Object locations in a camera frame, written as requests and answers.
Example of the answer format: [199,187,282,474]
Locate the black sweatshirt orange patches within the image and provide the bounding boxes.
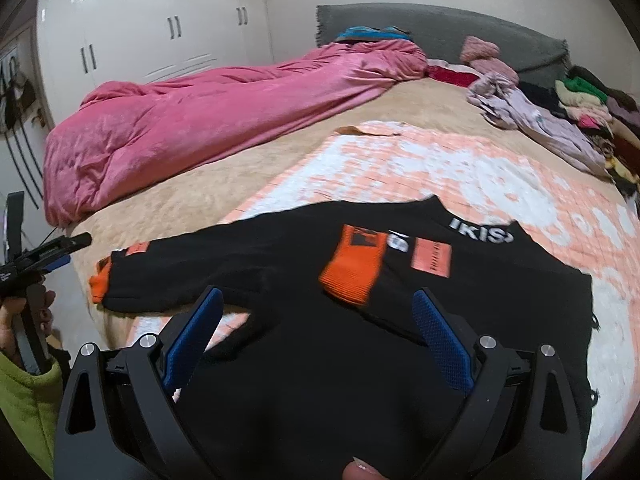
[89,198,602,480]

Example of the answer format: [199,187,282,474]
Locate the grey headboard cover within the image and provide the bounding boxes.
[315,4,572,92]

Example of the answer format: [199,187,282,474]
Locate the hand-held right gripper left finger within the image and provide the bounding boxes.
[52,286,226,480]

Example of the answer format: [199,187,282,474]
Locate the orange and white fluffy mat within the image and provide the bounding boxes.
[122,120,640,480]

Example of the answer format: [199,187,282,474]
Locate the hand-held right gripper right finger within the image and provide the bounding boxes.
[412,287,588,480]

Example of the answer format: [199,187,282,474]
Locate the blue cloth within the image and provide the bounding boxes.
[336,25,417,44]

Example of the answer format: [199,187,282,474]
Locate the pink knitted garment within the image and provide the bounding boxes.
[459,36,502,64]

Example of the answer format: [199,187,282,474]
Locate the person's right hand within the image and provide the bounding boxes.
[342,457,387,480]

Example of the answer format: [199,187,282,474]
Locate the person's left forearm green sleeve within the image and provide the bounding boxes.
[0,345,65,478]

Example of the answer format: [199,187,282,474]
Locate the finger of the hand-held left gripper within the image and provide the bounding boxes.
[6,190,26,261]
[14,232,94,275]

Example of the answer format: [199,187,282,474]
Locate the pink folded cloth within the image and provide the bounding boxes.
[470,57,522,87]

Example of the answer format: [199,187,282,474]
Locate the person's left hand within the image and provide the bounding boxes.
[0,287,57,367]

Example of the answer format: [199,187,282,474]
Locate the beige plush bed blanket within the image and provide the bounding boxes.
[65,72,623,356]

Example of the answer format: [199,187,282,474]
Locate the red cloth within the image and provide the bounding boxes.
[425,62,482,89]

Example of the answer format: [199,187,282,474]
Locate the pile of folded clothes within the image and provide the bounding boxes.
[552,65,640,197]

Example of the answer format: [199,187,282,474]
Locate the white glossy wardrobe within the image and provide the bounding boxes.
[35,0,282,127]

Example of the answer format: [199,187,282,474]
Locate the pink quilt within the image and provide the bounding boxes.
[42,40,429,227]

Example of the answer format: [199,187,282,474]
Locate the black hanging straps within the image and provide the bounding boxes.
[4,125,47,211]

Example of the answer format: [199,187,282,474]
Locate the lilac crumpled garment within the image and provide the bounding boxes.
[466,72,615,179]

